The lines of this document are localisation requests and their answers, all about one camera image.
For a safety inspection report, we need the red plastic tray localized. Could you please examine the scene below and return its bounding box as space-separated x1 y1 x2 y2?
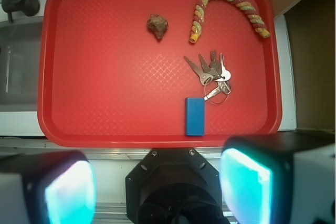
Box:
38 0 282 148

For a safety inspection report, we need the brown rock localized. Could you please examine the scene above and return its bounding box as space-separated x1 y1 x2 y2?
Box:
146 14 169 40

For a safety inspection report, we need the blue rectangular block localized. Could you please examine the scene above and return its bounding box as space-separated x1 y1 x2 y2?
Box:
185 98 205 136

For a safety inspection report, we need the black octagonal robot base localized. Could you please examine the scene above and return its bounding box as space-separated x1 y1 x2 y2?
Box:
125 148 229 223

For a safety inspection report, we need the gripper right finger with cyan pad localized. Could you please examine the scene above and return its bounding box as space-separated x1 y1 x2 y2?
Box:
219 131 335 223

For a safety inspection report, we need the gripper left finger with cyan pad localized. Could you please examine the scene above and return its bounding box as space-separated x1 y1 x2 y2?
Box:
1 151 97 223

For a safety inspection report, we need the bunch of silver keys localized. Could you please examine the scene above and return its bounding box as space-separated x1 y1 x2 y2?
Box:
183 50 232 105

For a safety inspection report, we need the steel sink basin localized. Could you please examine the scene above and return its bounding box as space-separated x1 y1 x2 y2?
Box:
1 17 43 112

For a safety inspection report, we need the dark metal faucet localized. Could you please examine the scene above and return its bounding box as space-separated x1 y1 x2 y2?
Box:
1 0 40 23

